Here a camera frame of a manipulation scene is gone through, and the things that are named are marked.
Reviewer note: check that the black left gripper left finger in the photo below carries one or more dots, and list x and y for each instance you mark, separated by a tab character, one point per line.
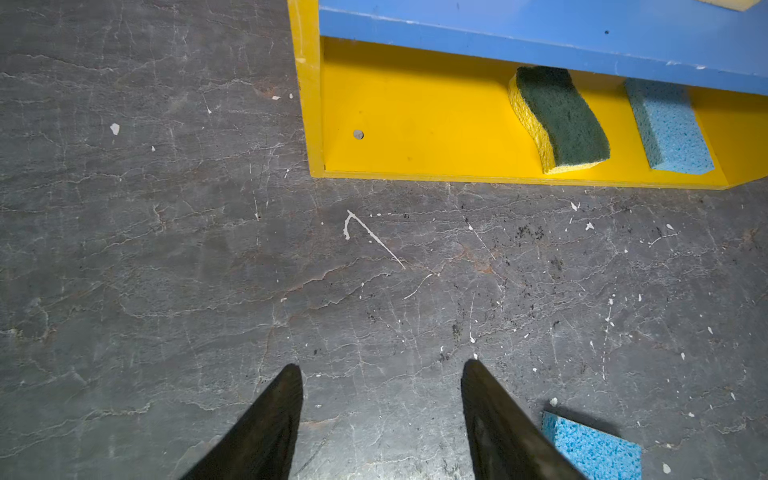
261	444

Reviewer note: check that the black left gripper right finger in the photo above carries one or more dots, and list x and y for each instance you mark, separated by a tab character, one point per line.
503	442

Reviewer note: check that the blue sponge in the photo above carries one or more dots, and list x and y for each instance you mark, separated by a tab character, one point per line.
669	130
596	454

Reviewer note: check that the green scouring sponge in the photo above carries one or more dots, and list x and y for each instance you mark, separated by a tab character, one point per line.
567	134

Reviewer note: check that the yellow sponge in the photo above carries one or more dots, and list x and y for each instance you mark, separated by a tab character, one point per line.
735	5

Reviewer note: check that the yellow shelf unit frame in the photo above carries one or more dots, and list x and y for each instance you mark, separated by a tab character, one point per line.
376	111

